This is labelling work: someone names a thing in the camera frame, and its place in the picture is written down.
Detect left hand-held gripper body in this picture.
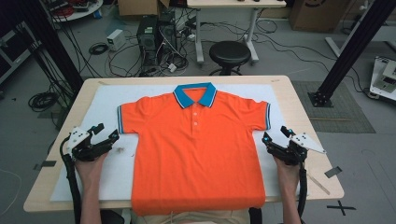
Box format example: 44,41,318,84
66,125,110,162

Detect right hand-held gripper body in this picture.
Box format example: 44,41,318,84
274,133,327,166

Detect orange polo shirt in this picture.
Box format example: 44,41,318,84
117,81,272,217

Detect person's right hand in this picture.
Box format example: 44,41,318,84
273,155,302,188

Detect person's left hand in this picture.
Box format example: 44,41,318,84
74,152,108,185

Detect white foam mat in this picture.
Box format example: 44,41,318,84
49,83,311,203

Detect grey tape piece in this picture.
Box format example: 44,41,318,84
33,160,58,172
324,166,344,179

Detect thin wooden stick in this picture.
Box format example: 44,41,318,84
306,173,331,196

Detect grey floor mat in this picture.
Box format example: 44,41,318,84
290,80,376,134

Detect black tape cross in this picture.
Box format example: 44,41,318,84
326,200,358,217

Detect person's beige pants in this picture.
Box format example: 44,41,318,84
130,209,250,224

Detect black metal stand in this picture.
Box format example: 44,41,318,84
29,0,84,94
307,0,396,108

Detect small white box device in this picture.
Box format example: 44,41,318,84
106,28,126,51

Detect black round stool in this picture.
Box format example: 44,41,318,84
208,40,252,77

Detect black computer tower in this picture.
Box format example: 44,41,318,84
158,21,178,61
135,15,160,69

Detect grey metal rack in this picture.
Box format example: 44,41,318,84
0,21,41,85

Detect white machine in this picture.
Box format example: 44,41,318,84
368,55,396,102

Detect round white table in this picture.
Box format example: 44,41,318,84
43,0,105,23

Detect cardboard box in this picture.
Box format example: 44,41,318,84
117,0,171,17
289,0,352,34

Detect white desk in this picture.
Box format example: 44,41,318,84
186,0,288,66

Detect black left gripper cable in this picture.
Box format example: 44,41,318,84
59,134,82,224

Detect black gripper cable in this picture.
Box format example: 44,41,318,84
59,134,82,224
296,161,309,219

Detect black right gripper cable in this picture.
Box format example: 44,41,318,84
296,161,309,219

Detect large black cable coil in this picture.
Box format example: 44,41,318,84
27,91,60,113

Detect small black cable coil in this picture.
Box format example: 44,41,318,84
88,42,109,56

